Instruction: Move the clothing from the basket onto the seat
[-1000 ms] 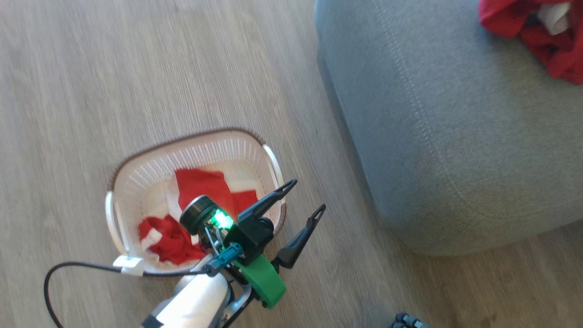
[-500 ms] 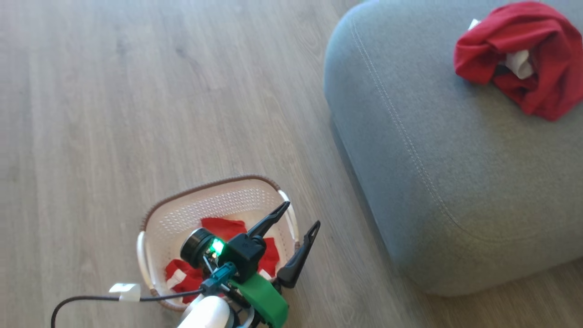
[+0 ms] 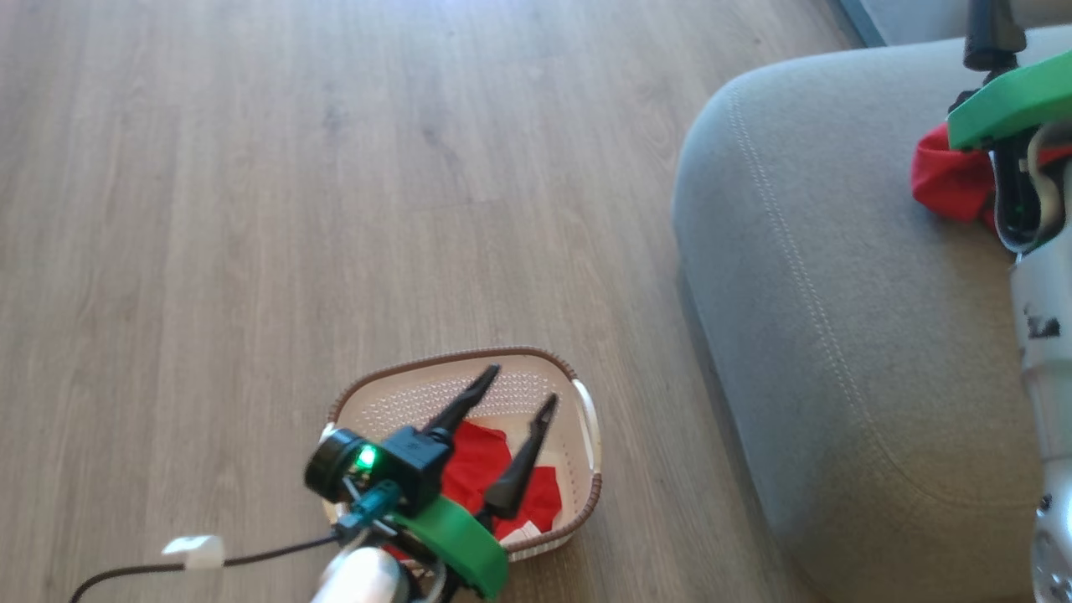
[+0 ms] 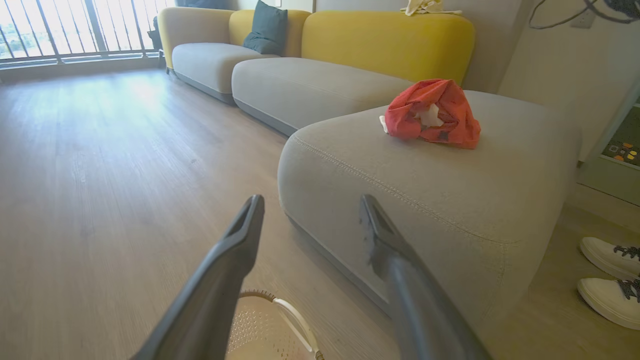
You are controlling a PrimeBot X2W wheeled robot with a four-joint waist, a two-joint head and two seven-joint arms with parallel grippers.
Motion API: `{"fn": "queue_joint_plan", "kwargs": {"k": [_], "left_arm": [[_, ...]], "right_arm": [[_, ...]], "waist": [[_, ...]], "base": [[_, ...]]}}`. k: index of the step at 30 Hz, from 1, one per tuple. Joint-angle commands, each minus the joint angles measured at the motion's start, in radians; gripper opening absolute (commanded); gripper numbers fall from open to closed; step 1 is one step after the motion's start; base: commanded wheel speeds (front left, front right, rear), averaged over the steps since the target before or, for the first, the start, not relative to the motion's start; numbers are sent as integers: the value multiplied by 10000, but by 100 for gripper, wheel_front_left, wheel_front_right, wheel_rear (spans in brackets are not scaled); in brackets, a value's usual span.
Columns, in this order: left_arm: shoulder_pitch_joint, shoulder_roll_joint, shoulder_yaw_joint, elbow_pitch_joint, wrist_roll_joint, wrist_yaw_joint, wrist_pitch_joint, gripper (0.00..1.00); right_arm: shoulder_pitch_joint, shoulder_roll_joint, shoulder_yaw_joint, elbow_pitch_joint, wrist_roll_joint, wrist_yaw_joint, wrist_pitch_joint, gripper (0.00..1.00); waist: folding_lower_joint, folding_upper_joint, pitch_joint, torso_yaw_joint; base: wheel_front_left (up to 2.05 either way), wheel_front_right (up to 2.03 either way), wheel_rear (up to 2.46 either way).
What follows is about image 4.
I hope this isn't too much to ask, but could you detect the black hanging cable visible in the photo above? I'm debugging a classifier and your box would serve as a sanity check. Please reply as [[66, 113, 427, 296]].
[[528, 0, 640, 30]]

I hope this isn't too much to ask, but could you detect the white wall socket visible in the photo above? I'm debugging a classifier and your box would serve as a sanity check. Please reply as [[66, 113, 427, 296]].
[[570, 9, 597, 29]]

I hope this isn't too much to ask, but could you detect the cream plastic laundry basket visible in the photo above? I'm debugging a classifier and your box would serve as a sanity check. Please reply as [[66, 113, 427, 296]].
[[225, 289, 326, 360]]

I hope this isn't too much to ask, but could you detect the toy board with colourful dots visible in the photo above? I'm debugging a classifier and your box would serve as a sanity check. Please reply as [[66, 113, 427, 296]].
[[600, 104, 640, 171]]

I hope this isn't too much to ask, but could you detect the short grey sofa seat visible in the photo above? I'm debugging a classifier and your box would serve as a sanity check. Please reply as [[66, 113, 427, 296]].
[[171, 42, 281, 105]]

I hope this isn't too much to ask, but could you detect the pale green cabinet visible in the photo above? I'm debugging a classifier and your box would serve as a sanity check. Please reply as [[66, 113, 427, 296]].
[[576, 82, 640, 207]]

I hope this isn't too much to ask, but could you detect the white sneaker with dark laces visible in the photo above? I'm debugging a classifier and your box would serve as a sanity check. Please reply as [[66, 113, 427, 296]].
[[580, 236, 640, 282], [577, 277, 640, 331]]

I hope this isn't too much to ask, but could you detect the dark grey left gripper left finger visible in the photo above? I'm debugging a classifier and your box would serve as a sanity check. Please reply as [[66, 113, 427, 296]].
[[131, 194, 266, 360]]

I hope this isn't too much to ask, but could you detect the dark bag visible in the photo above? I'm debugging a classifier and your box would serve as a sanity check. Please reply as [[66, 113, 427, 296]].
[[147, 16, 167, 68]]

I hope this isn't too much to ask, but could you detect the metal balcony railing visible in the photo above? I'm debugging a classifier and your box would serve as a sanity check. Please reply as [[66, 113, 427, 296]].
[[0, 0, 176, 65]]

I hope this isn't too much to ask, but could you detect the narrow yellow sofa backrest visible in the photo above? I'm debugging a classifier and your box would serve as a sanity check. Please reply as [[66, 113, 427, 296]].
[[229, 9, 312, 58]]

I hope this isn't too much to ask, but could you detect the teal cushion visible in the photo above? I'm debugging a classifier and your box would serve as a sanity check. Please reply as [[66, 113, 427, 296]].
[[243, 0, 289, 56]]

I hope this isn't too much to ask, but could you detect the beige cloth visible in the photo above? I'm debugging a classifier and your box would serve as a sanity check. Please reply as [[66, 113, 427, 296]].
[[399, 0, 463, 17]]

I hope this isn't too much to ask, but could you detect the red garment with white trim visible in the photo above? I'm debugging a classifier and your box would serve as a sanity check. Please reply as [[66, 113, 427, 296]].
[[379, 78, 482, 150]]

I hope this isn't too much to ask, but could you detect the grey sofa chaise section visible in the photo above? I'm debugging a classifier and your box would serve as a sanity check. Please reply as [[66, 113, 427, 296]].
[[277, 90, 583, 331]]

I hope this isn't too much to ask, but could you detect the wide yellow sofa backrest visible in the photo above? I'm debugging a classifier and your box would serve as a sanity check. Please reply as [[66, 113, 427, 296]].
[[301, 11, 476, 86]]

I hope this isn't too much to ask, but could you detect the long grey sofa seat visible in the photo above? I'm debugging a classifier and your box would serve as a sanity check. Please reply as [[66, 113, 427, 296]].
[[231, 56, 416, 137]]

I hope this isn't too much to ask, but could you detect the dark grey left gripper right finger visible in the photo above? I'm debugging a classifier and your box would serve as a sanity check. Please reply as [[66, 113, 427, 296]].
[[359, 194, 493, 360]]

